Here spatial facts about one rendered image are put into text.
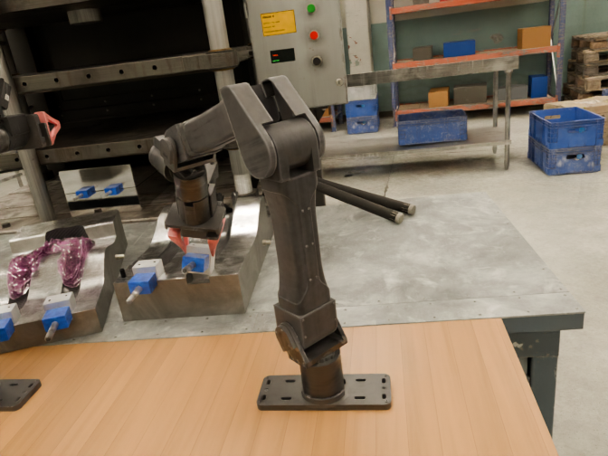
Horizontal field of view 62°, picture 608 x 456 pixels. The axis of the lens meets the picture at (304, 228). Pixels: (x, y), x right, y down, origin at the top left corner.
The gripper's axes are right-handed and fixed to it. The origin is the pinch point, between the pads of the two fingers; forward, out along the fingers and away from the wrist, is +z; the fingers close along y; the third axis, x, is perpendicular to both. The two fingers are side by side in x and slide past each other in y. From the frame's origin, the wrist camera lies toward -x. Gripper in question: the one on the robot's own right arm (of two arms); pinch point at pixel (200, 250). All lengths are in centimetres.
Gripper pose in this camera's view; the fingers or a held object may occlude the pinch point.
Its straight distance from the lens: 102.5
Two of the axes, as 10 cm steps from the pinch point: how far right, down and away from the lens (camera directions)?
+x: -1.0, 6.7, -7.3
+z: -0.4, 7.3, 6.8
